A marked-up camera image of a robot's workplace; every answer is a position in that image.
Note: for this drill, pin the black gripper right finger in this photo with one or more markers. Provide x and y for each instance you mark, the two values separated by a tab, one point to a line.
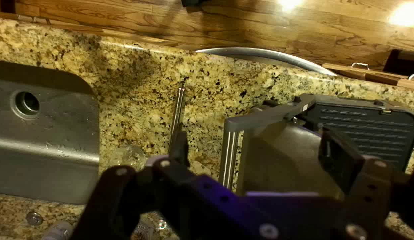
366	185

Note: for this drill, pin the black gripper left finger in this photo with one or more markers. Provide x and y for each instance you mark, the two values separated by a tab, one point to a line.
115	205

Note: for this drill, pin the silver black sandwich maker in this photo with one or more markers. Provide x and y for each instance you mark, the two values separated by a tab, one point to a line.
276	147

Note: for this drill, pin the stainless steel sink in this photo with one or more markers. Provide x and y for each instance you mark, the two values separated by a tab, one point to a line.
50	139

